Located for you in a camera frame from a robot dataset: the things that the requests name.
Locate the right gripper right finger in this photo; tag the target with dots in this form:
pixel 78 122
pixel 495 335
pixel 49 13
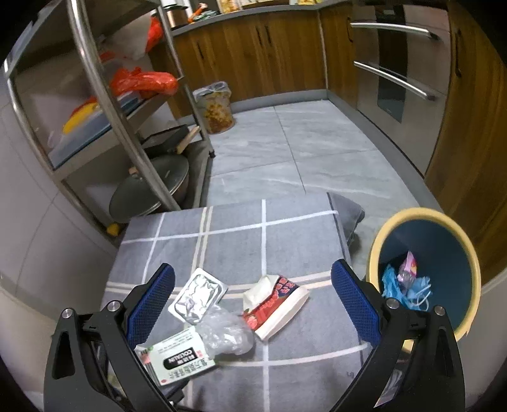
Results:
pixel 414 364

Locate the stainless built-in oven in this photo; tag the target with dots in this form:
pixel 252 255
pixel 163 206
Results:
pixel 402 65

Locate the grey checked floor mat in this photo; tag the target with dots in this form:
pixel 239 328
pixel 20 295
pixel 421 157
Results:
pixel 310 362

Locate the pink snack wrapper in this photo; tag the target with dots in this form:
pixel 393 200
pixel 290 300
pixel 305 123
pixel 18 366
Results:
pixel 407 272

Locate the orange plastic bag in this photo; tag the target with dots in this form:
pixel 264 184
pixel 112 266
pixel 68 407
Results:
pixel 145 82

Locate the small yellow object under shelf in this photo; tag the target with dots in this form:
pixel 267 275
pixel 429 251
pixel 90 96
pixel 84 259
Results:
pixel 113 229

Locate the stainless steel shelf rack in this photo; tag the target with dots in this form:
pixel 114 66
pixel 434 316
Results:
pixel 83 78

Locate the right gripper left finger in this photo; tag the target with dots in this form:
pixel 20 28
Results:
pixel 92 364

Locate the clear plastic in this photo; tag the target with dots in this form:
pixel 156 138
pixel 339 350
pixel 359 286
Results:
pixel 224 333

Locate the white black medicine box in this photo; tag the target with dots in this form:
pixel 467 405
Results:
pixel 180 356

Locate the yellow corn cob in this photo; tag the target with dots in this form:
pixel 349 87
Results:
pixel 79 116

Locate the blue bin with yellow rim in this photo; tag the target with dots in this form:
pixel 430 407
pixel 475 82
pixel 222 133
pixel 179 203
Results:
pixel 443 252

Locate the grey blue tray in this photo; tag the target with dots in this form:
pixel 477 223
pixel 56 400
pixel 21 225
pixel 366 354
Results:
pixel 63 147

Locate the wooden base cabinets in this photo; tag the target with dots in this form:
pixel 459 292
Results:
pixel 291 73

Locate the blue face mask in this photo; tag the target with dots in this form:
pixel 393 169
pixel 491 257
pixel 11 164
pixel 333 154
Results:
pixel 418 296

